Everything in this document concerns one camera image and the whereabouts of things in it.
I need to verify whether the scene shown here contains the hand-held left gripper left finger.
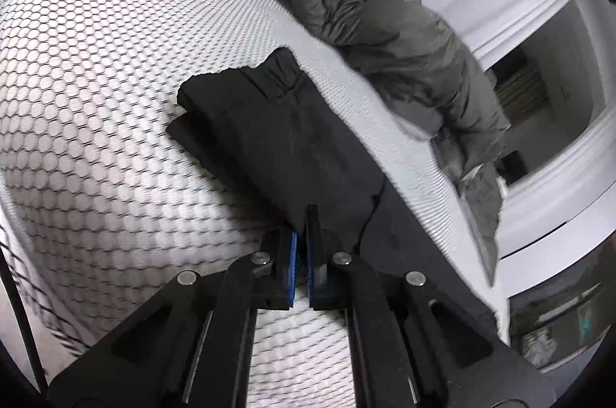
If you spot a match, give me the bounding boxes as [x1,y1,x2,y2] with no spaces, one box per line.
[45,229,301,408]

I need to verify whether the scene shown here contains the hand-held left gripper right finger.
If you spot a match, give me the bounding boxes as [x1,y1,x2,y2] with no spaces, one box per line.
[305,205,546,408]

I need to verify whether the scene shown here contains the black pants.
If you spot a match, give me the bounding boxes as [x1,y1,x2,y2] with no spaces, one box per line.
[166,47,511,346]

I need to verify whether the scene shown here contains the cluttered storage shelf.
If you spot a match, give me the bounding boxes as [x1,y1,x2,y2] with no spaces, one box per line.
[509,254,613,371]

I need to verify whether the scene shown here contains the olive green duvet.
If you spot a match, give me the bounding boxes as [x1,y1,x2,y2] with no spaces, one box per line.
[269,0,512,284]

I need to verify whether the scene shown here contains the white door frame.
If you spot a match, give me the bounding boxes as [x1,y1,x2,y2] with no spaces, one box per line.
[395,0,616,293]

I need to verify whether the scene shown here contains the black cable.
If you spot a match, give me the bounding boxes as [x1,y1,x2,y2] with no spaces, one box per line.
[0,239,50,395]

